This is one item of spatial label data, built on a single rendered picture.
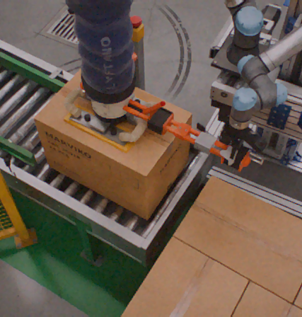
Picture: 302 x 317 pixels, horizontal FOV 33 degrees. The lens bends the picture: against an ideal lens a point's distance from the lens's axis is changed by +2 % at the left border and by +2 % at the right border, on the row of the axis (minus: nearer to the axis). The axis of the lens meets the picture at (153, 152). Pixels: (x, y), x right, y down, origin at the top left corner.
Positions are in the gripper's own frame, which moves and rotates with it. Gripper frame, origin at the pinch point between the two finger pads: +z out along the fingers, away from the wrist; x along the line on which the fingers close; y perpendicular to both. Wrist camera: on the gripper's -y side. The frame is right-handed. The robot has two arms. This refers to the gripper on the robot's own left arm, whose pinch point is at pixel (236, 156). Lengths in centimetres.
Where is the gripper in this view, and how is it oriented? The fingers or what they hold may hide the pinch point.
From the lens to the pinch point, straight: 205.2
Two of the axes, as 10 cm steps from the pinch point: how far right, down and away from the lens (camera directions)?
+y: -8.5, -4.3, 3.0
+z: 0.0, 5.7, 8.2
